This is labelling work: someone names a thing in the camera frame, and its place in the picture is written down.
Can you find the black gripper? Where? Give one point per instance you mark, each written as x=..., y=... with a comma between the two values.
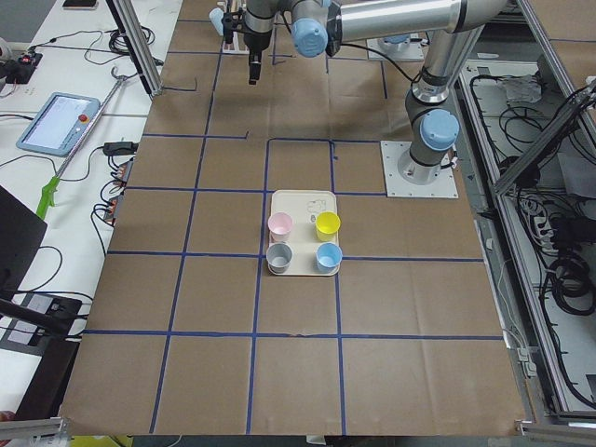
x=254, y=40

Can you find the light blue plastic cup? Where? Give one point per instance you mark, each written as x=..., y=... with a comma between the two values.
x=216, y=17

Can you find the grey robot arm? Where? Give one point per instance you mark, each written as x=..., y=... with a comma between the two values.
x=326, y=26

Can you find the pink plastic cup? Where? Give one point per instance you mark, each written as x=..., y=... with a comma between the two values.
x=280, y=225

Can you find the yellow plastic cup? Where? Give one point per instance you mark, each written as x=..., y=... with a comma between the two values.
x=327, y=226

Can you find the grey plastic cup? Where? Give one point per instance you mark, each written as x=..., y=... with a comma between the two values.
x=279, y=257

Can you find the cream plastic tray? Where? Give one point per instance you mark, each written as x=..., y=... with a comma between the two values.
x=303, y=206

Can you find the black power adapter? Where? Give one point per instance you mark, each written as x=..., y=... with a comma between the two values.
x=122, y=148

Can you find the blue teach pendant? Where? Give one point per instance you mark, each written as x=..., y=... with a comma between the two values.
x=59, y=125

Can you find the metal reacher grabber tool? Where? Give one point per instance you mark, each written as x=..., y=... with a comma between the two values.
x=47, y=196

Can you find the white wire cup rack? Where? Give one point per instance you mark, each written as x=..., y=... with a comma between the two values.
x=236, y=47

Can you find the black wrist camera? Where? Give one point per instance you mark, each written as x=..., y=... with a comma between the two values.
x=232, y=25

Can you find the aluminium frame post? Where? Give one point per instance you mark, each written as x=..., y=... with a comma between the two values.
x=128, y=24

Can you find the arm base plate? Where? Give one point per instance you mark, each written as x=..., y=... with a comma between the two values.
x=410, y=49
x=405, y=178

